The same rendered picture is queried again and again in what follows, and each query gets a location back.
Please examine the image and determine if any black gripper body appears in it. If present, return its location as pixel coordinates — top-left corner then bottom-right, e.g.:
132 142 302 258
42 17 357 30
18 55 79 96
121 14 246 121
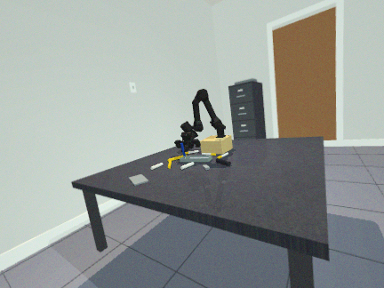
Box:
174 135 201 148

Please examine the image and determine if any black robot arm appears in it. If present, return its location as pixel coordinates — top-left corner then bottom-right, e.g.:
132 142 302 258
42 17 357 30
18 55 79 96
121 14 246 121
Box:
180 89 227 140

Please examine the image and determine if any black cylinder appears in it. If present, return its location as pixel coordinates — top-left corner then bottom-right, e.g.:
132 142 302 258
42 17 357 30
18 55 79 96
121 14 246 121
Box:
216 158 231 166

